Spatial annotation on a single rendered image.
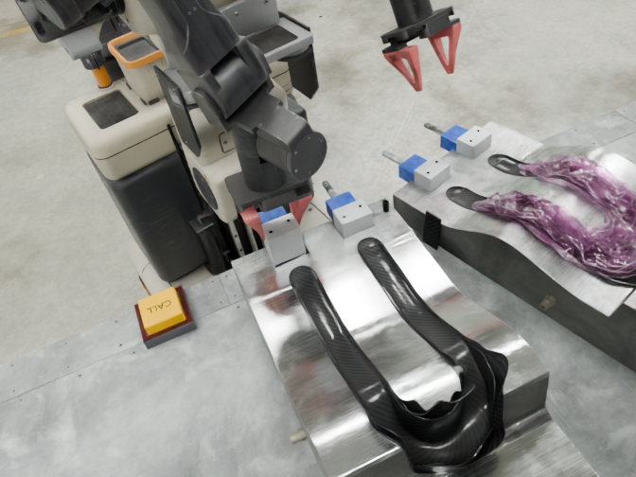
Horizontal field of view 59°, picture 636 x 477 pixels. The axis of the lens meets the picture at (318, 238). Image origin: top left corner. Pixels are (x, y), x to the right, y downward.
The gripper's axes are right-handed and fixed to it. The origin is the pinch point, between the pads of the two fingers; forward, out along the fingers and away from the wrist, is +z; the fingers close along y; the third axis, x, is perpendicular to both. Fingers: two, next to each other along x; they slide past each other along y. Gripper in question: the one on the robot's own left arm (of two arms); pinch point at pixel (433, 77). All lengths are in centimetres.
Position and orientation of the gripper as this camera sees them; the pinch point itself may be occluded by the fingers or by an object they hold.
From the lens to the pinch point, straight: 95.1
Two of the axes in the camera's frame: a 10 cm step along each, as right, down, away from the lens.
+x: -4.6, -1.8, 8.7
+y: 8.0, -5.0, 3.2
